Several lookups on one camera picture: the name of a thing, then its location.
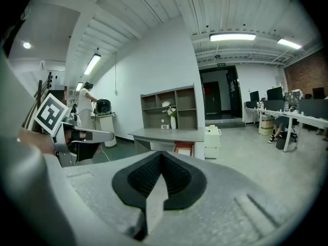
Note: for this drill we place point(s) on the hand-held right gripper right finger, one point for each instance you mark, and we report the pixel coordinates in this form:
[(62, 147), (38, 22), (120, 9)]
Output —
[(217, 201)]

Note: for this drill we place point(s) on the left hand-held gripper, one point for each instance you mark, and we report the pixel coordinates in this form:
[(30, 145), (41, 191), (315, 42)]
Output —
[(50, 114)]

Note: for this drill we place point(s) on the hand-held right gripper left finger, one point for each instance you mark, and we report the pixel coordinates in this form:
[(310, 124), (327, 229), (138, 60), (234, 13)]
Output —
[(102, 188)]

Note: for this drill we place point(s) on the wooden desk drawer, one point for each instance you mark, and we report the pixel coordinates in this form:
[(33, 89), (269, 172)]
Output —
[(184, 145)]

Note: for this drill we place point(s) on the person's left forearm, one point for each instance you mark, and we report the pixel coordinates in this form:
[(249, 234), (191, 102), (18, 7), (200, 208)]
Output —
[(36, 141)]

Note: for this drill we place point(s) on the white rounded cabinet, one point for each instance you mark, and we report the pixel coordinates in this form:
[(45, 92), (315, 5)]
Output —
[(106, 127)]

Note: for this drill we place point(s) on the black round appliance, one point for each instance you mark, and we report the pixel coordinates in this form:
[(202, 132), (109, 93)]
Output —
[(102, 107)]

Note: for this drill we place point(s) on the long ceiling light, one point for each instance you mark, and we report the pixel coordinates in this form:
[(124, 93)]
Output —
[(232, 37), (289, 43), (79, 86), (92, 63)]

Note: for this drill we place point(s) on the patterned tissue pack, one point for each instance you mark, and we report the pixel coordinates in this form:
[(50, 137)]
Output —
[(165, 126)]

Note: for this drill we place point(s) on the grey wooden desk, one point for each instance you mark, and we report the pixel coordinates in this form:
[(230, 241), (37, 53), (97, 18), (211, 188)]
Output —
[(166, 134)]

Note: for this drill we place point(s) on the white crumpled bag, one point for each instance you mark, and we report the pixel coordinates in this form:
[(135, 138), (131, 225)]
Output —
[(166, 103)]

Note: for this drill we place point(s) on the white ceramic vase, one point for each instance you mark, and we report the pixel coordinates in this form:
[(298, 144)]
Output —
[(173, 123)]

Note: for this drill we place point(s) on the white artificial flower bouquet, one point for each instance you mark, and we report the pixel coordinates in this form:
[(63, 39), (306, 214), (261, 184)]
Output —
[(171, 111)]

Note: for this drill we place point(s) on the black waste bin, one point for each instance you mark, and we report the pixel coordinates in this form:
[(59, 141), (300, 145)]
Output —
[(280, 142)]

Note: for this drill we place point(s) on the stack of cardboard boxes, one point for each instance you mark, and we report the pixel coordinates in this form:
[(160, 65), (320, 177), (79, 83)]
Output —
[(266, 125)]

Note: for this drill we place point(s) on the grey wooden hutch shelf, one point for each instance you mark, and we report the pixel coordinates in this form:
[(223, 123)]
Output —
[(184, 104)]

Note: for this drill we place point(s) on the dark wooden door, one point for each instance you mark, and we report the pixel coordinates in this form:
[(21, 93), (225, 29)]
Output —
[(212, 97)]

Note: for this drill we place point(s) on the grey desk partition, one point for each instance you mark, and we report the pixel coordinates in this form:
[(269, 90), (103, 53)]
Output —
[(314, 108), (274, 105)]

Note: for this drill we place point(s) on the black computer monitor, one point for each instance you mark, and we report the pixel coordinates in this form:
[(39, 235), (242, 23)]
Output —
[(319, 93), (274, 93), (254, 96)]

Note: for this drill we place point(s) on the round ceiling light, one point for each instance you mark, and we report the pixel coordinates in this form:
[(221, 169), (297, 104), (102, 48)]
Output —
[(27, 45)]

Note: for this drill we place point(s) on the long white office desk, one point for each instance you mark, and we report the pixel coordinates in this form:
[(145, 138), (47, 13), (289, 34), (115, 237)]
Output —
[(302, 118)]

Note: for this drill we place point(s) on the laptop with stickers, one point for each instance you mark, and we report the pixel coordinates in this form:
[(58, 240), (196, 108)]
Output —
[(291, 97)]

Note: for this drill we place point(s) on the white pedestal cabinet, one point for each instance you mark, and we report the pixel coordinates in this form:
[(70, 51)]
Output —
[(212, 142)]

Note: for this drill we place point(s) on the black door frame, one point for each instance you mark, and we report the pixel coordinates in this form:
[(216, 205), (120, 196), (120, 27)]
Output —
[(237, 93)]

